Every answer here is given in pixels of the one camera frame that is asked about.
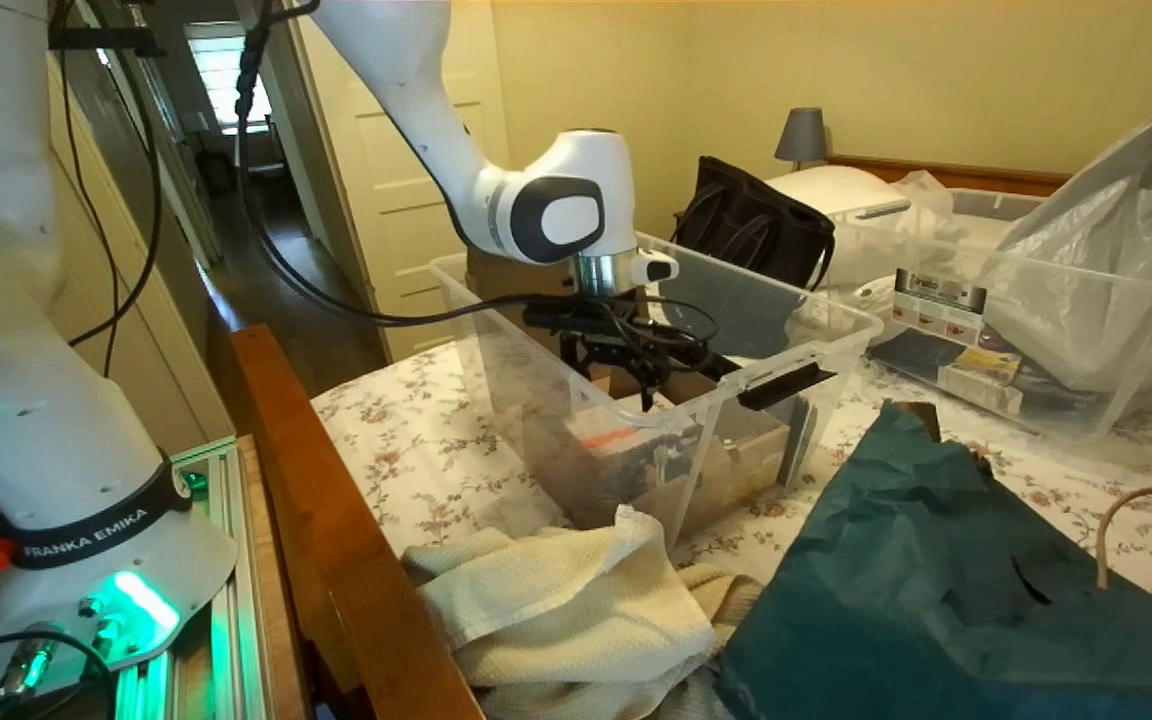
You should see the large clear plastic bag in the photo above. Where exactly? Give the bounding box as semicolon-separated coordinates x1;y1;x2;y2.
979;90;1152;403

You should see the cream towel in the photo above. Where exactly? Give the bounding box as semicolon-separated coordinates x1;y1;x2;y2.
398;502;769;720

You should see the black tote bag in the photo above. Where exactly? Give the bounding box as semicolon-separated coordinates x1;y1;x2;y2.
672;152;839;294

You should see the grey table lamp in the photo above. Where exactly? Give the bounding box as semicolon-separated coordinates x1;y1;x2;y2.
771;105;835;172

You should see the narrow window pane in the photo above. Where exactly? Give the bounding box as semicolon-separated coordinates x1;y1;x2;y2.
187;32;273;135

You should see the teal cloth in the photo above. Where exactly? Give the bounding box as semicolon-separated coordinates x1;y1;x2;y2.
712;397;1152;720

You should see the white panel door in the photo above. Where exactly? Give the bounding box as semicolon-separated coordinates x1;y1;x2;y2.
289;15;513;363

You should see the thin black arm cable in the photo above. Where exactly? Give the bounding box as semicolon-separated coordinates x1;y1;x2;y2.
51;0;164;381

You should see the white pillow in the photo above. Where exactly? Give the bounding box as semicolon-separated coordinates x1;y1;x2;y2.
762;159;929;294

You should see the white orange razor package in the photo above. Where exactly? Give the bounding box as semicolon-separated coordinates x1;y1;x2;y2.
567;418;648;465

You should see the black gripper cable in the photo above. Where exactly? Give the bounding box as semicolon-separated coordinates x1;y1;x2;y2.
228;0;608;331

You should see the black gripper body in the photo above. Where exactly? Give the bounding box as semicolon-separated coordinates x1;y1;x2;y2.
526;251;726;376

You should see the clear plastic storage container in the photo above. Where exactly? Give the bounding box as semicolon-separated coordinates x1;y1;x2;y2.
427;233;888;551

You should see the floral bed sheet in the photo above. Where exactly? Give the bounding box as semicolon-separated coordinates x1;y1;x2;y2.
309;331;1152;606

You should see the wooden bed footboard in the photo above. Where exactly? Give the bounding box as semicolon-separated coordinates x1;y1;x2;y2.
206;317;487;720

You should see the black container latch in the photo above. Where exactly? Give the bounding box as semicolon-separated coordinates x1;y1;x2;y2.
733;361;839;418

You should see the wooden headboard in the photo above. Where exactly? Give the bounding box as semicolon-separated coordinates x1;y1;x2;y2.
828;152;1073;201

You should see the clear container with books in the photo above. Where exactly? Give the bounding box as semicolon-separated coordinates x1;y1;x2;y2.
850;185;1152;446

